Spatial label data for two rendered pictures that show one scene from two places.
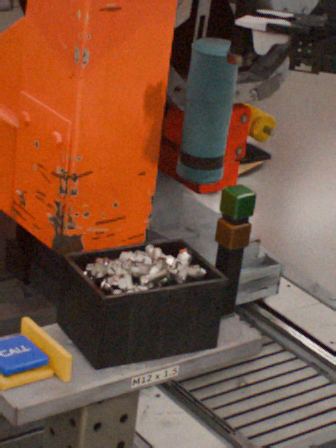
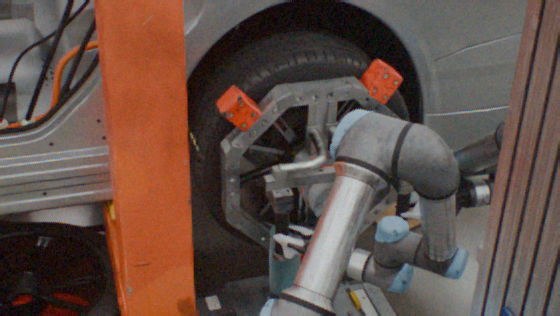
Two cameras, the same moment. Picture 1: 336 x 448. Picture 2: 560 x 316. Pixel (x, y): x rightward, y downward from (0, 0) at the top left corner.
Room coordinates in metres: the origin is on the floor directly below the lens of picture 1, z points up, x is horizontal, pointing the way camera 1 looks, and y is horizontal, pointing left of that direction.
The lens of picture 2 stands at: (0.42, -0.73, 2.09)
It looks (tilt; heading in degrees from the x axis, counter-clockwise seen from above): 31 degrees down; 22
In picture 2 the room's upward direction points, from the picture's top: 2 degrees clockwise
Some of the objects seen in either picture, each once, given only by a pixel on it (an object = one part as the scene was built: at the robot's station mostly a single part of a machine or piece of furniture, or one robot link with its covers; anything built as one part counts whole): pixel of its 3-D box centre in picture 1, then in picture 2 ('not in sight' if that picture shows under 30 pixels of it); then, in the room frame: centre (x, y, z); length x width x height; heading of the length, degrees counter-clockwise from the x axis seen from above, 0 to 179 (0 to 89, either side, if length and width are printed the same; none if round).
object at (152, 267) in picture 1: (140, 297); not in sight; (1.58, 0.03, 0.51); 0.20 x 0.14 x 0.13; 122
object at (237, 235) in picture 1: (233, 232); not in sight; (1.68, -0.10, 0.59); 0.04 x 0.04 x 0.04; 39
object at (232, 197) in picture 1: (237, 201); not in sight; (1.68, -0.10, 0.64); 0.04 x 0.04 x 0.04; 39
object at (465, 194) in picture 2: not in sight; (449, 195); (2.34, -0.45, 0.86); 0.12 x 0.08 x 0.09; 130
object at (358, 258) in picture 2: not in sight; (359, 263); (2.01, -0.30, 0.81); 0.08 x 0.05 x 0.08; 174
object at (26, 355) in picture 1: (14, 358); not in sight; (1.45, 0.19, 0.47); 0.07 x 0.07 x 0.02; 39
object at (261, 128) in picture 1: (228, 109); not in sight; (2.48, -0.09, 0.51); 0.29 x 0.06 x 0.06; 39
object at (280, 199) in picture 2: not in sight; (279, 194); (2.06, -0.06, 0.93); 0.09 x 0.05 x 0.05; 39
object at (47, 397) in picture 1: (114, 350); not in sight; (1.56, 0.06, 0.44); 0.43 x 0.17 x 0.03; 129
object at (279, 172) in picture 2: not in sight; (297, 139); (2.17, -0.07, 1.03); 0.19 x 0.18 x 0.11; 39
